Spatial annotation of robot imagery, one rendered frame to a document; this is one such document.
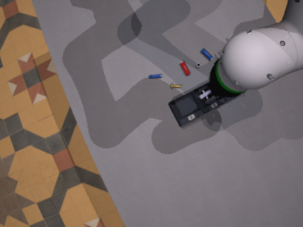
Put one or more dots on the red battery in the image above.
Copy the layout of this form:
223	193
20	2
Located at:
184	68

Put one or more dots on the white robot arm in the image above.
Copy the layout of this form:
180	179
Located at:
254	60

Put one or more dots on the dark grey rack of three bins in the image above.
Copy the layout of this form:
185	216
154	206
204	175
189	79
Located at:
189	106

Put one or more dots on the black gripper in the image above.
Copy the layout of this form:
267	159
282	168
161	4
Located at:
208	94

